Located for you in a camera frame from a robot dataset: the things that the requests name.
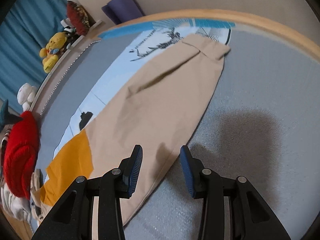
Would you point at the beige striped plush toy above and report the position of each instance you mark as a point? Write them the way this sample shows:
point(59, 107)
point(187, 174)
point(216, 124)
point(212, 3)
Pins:
point(36, 180)

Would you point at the blue curtain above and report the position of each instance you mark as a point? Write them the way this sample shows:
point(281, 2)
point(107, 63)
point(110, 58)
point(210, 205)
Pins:
point(30, 30)

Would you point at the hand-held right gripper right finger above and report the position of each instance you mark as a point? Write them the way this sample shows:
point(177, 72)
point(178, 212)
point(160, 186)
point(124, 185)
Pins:
point(187, 172)

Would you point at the dark red plush cushion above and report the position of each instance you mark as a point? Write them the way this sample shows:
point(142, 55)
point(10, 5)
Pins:
point(77, 17)

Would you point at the white headboard ledge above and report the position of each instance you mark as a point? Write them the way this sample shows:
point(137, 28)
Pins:
point(65, 52)

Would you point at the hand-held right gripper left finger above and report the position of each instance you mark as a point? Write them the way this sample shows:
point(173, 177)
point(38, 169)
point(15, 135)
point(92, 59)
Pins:
point(135, 172)

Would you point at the yellow plush toy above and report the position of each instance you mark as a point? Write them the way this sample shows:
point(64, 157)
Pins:
point(56, 43)

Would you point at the beige pants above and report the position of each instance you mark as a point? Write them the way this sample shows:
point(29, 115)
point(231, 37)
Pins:
point(150, 105)

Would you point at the black and white plush toy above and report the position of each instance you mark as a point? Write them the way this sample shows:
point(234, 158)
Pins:
point(67, 28)

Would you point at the teal shark plush toy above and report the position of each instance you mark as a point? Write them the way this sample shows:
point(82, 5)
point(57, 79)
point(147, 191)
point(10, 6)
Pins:
point(5, 112)

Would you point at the purple rolled yoga mat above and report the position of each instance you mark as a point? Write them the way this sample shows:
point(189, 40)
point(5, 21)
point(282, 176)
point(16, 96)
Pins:
point(122, 7)

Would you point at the white grey striped plush toy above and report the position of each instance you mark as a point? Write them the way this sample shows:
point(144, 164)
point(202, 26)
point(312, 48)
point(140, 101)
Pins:
point(12, 205)

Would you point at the wooden bed frame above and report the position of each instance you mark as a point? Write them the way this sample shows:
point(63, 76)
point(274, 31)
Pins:
point(225, 13)

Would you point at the printed light blue blanket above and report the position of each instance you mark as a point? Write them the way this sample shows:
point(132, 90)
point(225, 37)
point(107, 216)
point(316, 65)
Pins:
point(112, 67)

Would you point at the grey patterned bed cover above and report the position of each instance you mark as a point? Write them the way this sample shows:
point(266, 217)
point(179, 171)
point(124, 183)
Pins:
point(250, 92)

